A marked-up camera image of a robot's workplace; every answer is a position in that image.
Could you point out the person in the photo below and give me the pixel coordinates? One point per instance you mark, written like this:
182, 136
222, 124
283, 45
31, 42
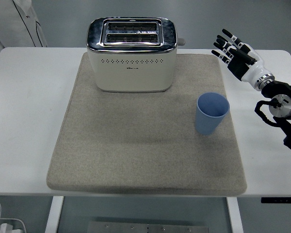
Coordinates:
12, 26

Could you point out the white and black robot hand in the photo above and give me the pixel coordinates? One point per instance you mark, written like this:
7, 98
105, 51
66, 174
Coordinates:
251, 69

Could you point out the blue plastic cup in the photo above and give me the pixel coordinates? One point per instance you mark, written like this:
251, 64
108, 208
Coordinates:
207, 121

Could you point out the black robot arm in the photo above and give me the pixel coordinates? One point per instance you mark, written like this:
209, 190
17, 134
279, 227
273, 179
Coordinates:
289, 121

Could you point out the beige fabric mat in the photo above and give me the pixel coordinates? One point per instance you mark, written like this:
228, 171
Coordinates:
135, 145

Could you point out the white table leg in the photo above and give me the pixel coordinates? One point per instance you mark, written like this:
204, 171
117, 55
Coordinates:
53, 216
235, 216

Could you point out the black table control panel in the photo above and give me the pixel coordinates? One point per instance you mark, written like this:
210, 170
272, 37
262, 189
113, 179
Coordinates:
281, 200

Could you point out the white power strip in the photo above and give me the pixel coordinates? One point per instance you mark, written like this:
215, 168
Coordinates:
7, 227

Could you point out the cream and chrome toaster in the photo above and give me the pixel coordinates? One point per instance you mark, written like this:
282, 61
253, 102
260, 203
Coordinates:
133, 77

